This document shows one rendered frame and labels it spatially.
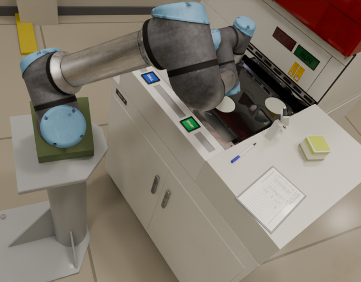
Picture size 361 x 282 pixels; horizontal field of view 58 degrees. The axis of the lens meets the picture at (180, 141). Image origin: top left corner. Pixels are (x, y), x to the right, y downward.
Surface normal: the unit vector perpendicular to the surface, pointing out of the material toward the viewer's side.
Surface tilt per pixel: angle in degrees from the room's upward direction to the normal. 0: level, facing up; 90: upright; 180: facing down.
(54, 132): 50
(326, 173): 0
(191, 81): 66
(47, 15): 90
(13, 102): 0
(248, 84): 0
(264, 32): 90
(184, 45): 56
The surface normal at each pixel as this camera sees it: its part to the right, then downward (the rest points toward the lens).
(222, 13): -0.79, 0.36
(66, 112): 0.41, 0.22
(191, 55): 0.03, 0.20
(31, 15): 0.35, 0.78
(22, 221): 0.22, -0.61
